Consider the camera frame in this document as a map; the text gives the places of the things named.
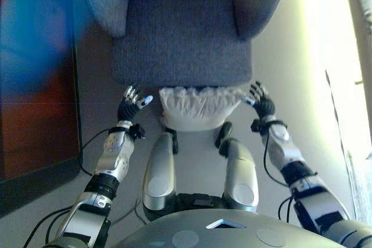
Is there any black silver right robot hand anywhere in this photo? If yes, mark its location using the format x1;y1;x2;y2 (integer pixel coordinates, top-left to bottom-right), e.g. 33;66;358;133
243;81;276;121

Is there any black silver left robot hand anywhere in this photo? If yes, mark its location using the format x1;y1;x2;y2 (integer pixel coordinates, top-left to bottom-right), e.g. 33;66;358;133
117;84;154;123

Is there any white fringed cushion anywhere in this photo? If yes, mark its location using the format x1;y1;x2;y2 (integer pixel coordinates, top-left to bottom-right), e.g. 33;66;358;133
158;85;245;131

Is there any silver left robot leg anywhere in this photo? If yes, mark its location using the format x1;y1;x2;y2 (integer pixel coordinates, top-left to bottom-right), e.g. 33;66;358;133
142;131;178;211

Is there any silver robot leg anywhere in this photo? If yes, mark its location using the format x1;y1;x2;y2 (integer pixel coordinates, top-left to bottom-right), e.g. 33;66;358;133
214;121;260;213
142;131;178;211

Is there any silver right robot leg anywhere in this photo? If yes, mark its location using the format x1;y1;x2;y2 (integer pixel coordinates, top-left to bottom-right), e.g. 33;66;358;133
214;121;260;213

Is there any dark wooden cabinet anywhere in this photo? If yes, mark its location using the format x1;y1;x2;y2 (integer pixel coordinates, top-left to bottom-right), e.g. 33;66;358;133
0;21;84;220

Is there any grey fabric armchair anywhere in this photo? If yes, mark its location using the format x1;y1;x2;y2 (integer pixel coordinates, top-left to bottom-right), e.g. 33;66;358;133
71;0;291;89

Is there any silver robot torso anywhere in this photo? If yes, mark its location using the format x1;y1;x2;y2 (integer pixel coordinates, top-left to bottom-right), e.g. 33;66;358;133
112;209;367;248

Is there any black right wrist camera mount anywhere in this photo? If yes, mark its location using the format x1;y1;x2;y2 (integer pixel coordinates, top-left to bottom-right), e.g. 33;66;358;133
251;117;288;134

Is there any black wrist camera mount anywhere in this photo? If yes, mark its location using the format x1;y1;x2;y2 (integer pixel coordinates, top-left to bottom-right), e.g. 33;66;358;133
251;117;288;134
109;123;146;140

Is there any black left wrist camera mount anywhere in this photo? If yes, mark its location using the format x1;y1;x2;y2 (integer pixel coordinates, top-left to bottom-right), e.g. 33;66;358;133
109;123;146;140

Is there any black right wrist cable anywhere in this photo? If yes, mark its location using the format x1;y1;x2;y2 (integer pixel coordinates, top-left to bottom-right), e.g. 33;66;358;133
262;132;289;188

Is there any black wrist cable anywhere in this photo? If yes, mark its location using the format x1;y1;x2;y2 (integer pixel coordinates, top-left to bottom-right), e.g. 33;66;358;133
262;132;289;188
77;128;112;177

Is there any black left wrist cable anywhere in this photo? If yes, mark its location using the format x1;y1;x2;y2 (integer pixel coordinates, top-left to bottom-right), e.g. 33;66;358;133
77;128;112;177

